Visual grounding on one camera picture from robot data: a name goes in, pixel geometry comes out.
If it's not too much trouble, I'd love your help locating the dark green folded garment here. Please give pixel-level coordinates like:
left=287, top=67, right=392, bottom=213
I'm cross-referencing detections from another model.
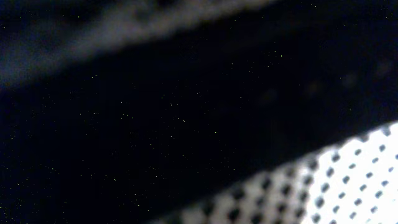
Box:
left=1, top=1, right=397, bottom=223

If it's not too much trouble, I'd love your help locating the grey mesh garment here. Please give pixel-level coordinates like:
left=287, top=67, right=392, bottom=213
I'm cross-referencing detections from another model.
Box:
left=152, top=122, right=397, bottom=224

